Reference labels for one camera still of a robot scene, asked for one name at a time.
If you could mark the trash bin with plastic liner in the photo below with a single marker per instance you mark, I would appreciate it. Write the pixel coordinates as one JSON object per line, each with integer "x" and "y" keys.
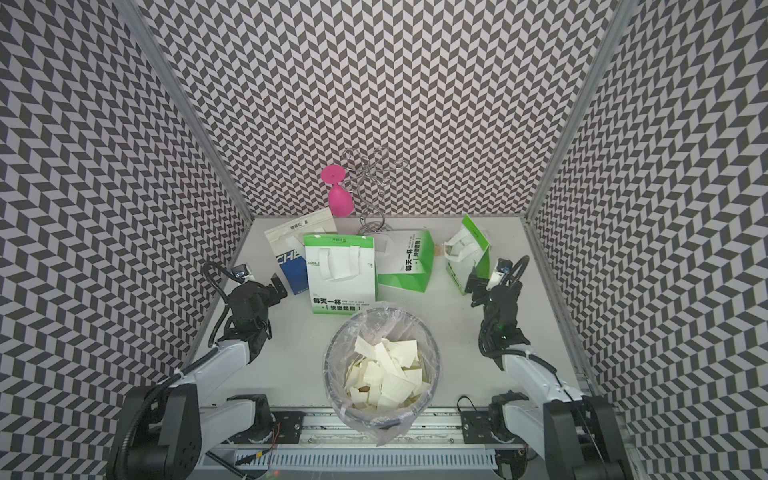
{"x": 381, "y": 320}

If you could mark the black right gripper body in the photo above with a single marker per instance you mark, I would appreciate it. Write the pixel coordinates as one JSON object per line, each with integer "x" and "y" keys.
{"x": 486, "y": 305}

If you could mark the pink plastic wine glass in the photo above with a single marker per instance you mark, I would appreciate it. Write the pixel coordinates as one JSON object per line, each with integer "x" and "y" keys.
{"x": 340, "y": 201}

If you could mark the shredded receipt pieces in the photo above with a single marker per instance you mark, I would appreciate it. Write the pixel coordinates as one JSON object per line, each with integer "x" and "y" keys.
{"x": 387, "y": 375}

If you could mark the blue paper bag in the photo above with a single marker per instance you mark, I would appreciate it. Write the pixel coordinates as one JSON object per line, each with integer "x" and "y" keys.
{"x": 287, "y": 243}

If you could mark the green white takeout bag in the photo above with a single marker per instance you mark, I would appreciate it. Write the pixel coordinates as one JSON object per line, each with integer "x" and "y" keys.
{"x": 341, "y": 272}
{"x": 404, "y": 259}

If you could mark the green white bag with handles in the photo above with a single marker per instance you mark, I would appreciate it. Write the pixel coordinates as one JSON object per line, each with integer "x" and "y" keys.
{"x": 468, "y": 255}

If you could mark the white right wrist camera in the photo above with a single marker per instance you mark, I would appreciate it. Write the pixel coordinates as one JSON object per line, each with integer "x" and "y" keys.
{"x": 500, "y": 272}

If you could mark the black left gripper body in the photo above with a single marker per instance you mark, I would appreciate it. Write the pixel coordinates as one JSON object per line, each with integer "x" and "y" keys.
{"x": 269, "y": 297}

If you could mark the chrome wire glass rack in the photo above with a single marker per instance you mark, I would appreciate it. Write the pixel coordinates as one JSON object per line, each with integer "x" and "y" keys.
{"x": 371, "y": 172}

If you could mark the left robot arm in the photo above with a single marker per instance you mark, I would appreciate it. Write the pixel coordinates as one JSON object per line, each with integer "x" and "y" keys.
{"x": 198, "y": 372}

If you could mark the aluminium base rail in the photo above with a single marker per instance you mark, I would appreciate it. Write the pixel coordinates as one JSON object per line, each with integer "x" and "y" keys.
{"x": 254, "y": 440}

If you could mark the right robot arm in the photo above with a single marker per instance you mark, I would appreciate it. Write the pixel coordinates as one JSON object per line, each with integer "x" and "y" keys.
{"x": 540, "y": 384}

